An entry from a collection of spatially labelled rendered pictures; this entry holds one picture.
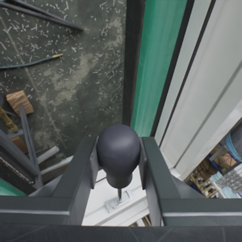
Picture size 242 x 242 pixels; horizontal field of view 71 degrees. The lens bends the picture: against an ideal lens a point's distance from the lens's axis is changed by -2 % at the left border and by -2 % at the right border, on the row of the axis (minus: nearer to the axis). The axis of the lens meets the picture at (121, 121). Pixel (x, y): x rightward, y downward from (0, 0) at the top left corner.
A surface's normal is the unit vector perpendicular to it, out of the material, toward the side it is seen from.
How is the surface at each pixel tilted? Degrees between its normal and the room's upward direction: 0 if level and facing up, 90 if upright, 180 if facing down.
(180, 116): 90
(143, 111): 0
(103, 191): 90
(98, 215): 90
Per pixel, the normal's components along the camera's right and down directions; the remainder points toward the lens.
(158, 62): 0.47, 0.71
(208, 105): -0.88, 0.37
